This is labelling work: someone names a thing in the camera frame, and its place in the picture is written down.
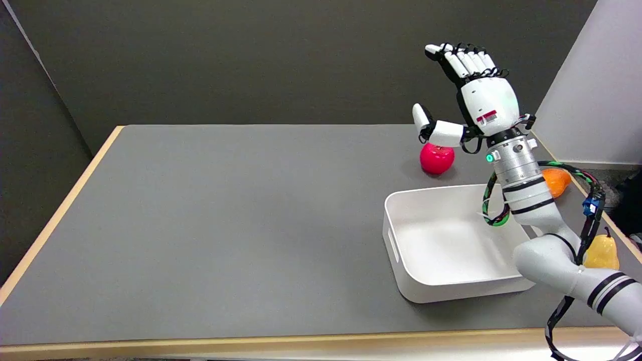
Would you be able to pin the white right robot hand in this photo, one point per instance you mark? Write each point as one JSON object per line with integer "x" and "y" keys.
{"x": 487, "y": 98}

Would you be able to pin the red apple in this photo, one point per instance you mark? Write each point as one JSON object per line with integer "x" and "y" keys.
{"x": 437, "y": 158}

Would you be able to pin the orange fruit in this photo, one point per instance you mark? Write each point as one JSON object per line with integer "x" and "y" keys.
{"x": 556, "y": 181}

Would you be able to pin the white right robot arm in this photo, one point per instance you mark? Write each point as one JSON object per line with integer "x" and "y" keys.
{"x": 544, "y": 235}

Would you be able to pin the white plastic bin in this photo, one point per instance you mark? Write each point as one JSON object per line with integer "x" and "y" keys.
{"x": 446, "y": 245}

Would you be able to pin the black object beside table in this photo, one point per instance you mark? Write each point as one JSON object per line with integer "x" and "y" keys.
{"x": 629, "y": 210}

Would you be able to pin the yellow pear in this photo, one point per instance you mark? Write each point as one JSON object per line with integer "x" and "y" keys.
{"x": 601, "y": 252}

